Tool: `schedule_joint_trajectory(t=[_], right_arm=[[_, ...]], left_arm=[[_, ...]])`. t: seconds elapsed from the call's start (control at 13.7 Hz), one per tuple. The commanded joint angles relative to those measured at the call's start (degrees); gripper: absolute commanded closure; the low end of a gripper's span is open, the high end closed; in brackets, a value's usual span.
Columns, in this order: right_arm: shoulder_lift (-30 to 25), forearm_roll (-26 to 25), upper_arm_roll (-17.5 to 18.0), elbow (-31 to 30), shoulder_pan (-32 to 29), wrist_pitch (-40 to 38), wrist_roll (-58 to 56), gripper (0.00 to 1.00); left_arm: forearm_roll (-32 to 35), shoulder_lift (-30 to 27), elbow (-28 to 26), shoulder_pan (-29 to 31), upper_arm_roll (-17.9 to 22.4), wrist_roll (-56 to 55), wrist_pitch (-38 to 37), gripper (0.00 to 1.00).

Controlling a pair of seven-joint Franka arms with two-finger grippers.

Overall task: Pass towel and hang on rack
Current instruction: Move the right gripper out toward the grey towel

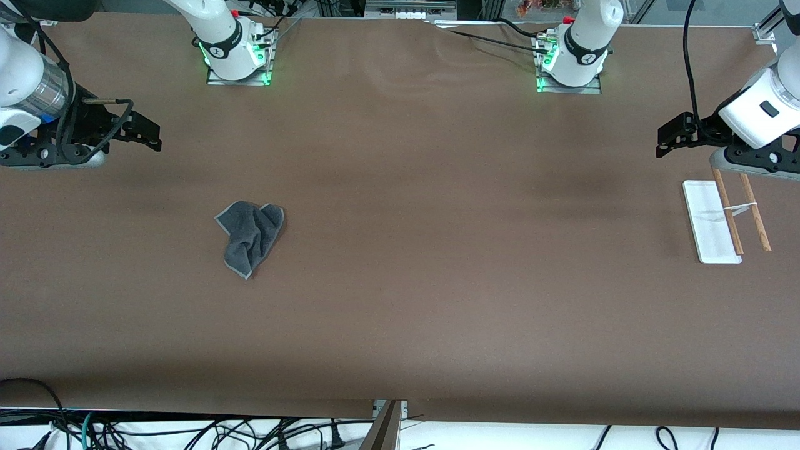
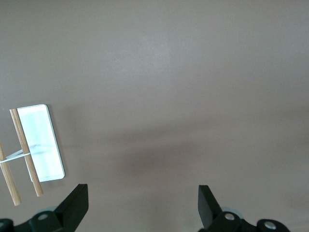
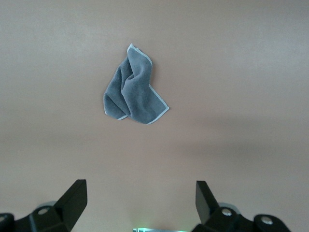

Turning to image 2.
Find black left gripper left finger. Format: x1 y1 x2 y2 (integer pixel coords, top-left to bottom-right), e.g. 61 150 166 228
0 184 89 232

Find white towel rack wooden bars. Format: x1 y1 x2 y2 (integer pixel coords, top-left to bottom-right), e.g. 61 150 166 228
0 104 66 206

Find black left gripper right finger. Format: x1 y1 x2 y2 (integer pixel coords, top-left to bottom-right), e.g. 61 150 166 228
198 185 288 232

